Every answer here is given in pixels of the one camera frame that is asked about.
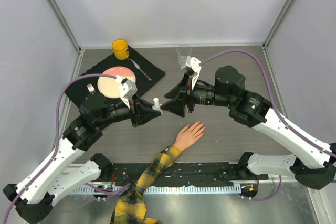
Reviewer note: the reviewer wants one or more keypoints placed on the yellow mug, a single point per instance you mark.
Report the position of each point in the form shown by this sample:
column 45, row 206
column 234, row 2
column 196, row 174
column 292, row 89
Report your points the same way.
column 120, row 49

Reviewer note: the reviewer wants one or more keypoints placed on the silver table knife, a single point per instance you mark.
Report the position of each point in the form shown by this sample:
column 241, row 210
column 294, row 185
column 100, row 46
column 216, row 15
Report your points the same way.
column 139, row 68

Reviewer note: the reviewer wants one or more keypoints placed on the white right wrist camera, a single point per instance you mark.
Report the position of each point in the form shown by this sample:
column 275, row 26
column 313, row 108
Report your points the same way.
column 193, row 64

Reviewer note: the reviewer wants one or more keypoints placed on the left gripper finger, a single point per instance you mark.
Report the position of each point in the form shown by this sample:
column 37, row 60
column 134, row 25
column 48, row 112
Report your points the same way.
column 145, row 116
column 143, row 105

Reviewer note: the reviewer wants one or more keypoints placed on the clear plastic cup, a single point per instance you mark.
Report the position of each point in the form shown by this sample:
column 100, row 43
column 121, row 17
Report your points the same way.
column 182, row 52

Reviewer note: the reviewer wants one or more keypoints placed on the yellow plaid sleeve forearm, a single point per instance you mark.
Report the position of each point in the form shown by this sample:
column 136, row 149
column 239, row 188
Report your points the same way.
column 130, row 207

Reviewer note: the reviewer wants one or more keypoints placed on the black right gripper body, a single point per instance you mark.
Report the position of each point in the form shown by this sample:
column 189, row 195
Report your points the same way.
column 190, row 95

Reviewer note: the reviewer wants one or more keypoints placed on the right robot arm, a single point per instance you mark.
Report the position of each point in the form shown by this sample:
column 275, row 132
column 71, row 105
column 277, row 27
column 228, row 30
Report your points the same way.
column 309, row 162

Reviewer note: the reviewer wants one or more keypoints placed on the mannequin hand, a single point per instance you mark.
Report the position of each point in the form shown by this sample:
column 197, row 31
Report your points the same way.
column 189, row 135

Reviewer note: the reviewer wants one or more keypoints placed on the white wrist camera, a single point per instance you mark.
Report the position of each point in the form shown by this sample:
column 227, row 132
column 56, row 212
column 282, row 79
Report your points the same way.
column 193, row 64
column 127, row 89

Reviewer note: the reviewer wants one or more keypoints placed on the pink round plate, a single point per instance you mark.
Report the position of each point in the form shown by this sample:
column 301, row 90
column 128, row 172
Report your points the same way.
column 108, row 86

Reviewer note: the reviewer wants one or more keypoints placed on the white slotted cable duct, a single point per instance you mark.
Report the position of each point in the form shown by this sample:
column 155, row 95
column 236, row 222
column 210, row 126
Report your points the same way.
column 234, row 189

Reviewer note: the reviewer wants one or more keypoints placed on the clear nail polish bottle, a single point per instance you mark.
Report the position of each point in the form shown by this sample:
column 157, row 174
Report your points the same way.
column 157, row 109

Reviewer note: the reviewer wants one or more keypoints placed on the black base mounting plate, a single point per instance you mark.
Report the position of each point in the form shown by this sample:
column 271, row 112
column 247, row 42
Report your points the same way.
column 126, row 172

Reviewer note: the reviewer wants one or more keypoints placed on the silver fork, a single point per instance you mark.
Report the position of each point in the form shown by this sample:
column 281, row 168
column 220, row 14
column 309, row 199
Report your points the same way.
column 91, row 88

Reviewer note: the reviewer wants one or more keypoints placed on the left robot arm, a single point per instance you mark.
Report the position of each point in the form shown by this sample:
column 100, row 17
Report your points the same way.
column 35, row 196

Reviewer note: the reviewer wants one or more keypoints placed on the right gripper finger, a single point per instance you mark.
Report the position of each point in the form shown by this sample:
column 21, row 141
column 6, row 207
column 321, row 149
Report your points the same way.
column 180, row 86
column 175, row 106

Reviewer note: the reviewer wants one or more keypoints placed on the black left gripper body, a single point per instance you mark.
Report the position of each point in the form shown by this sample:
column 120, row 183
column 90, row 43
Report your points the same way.
column 134, row 106

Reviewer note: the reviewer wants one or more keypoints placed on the black cloth placemat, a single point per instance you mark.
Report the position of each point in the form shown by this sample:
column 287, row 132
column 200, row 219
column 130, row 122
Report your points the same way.
column 99, row 60

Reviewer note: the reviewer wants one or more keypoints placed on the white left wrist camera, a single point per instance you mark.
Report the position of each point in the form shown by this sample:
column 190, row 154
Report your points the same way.
column 127, row 89

